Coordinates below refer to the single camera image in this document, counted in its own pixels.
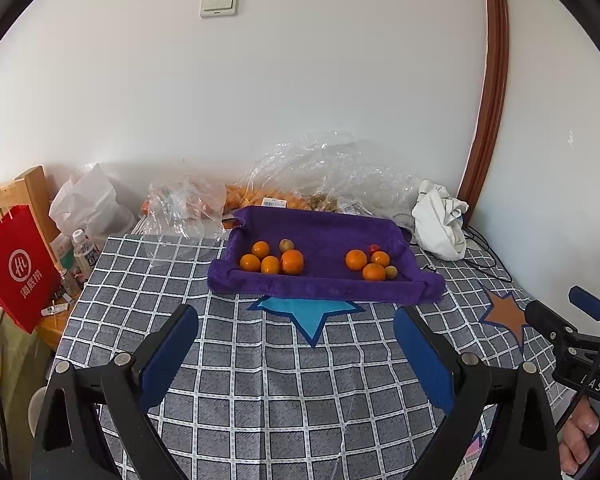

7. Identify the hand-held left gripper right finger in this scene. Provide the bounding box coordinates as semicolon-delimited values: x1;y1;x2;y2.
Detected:
393;305;563;480

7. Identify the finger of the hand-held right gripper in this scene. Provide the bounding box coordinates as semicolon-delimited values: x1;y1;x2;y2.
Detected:
524;300;579;349
568;286;600;319

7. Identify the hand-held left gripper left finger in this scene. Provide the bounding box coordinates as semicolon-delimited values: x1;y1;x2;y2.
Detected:
30;303;200;480

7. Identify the purple towel tray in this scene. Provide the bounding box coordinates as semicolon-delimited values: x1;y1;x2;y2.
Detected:
207;205;447;306

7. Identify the large orange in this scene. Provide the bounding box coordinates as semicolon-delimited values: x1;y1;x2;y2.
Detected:
280;249;305;276

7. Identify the person's right hand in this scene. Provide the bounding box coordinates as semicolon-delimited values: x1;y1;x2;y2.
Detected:
560;399;600;476

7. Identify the wooden side table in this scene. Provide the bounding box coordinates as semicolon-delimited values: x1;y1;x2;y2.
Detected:
35;285;79;352

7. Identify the grey checked cloth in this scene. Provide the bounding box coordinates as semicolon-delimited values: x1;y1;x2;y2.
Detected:
47;232;581;480

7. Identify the clear plastic bottle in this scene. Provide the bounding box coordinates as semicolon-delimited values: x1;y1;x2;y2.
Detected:
71;229;101;281

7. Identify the white crumpled cloth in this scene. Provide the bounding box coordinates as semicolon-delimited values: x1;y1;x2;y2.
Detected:
411;179;470;261

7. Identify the white bowl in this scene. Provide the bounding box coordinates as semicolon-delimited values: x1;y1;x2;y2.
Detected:
27;386;49;437

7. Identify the red paper bag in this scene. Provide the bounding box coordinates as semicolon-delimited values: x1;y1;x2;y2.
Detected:
0;204;64;335

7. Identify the white plastic bag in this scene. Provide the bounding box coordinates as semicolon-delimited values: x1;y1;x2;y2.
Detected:
48;162;137;242

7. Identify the bagged orange pile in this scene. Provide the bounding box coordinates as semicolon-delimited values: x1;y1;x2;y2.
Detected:
224;184;312;211

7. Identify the large clear plastic bag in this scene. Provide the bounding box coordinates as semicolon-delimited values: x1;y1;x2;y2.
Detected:
235;130;426;231

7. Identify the wooden chair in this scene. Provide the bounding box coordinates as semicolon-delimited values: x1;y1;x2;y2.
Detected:
0;165;63;261

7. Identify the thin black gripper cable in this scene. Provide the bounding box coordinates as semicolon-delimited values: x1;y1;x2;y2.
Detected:
555;394;584;432

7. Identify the brown wooden door frame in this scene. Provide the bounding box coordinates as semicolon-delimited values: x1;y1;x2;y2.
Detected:
457;0;511;211

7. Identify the white wall switch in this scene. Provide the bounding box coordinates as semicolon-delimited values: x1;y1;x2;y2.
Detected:
199;0;240;20

